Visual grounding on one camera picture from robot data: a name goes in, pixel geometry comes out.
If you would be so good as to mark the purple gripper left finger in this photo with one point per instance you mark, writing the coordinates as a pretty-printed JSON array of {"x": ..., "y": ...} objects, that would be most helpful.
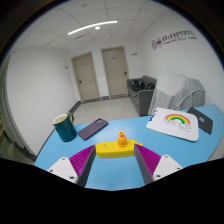
[{"x": 75, "y": 169}]

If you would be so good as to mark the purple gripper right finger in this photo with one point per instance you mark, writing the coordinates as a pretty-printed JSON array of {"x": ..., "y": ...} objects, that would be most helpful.
[{"x": 153, "y": 166}]

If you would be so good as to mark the orange charger plug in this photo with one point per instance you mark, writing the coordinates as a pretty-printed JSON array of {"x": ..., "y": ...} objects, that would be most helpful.
[{"x": 122, "y": 140}]

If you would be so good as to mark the yellow power strip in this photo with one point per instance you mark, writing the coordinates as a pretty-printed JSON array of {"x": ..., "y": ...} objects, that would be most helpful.
[{"x": 113, "y": 150}]

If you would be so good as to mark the purple smartphone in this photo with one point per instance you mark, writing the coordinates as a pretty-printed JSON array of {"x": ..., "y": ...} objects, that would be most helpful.
[{"x": 92, "y": 128}]

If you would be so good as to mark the dark green mug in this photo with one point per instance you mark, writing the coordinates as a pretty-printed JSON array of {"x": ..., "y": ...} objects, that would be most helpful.
[{"x": 64, "y": 125}]

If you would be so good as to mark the white rainbow drawing board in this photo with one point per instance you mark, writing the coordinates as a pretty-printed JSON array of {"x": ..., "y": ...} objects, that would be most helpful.
[{"x": 174, "y": 123}]

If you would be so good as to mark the dark grey laptop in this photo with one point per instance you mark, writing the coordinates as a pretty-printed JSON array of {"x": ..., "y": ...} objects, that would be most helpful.
[{"x": 204, "y": 122}]

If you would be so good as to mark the grey sofa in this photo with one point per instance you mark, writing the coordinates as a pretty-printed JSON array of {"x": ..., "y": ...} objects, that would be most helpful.
[{"x": 142, "y": 99}]

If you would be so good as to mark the white cloth covered object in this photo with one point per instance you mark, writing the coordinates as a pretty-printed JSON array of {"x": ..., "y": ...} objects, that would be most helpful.
[{"x": 177, "y": 92}]

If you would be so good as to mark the black bag on sofa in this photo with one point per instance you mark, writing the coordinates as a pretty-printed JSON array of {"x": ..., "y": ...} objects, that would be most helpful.
[{"x": 137, "y": 85}]

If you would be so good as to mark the left beige door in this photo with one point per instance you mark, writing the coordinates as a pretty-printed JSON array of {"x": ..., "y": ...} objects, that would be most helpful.
[{"x": 85, "y": 76}]

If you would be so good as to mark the beige door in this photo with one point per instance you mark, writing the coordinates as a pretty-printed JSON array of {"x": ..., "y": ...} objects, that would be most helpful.
[
  {"x": 85, "y": 76},
  {"x": 116, "y": 70}
]

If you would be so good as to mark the right beige door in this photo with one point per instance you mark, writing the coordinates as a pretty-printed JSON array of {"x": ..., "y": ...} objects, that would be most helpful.
[{"x": 116, "y": 70}]

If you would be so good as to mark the long ceiling light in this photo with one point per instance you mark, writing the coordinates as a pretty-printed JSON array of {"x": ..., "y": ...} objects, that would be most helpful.
[{"x": 92, "y": 26}]

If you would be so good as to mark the wall logo sign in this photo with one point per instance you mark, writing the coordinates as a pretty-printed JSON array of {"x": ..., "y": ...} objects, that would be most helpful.
[{"x": 172, "y": 37}]

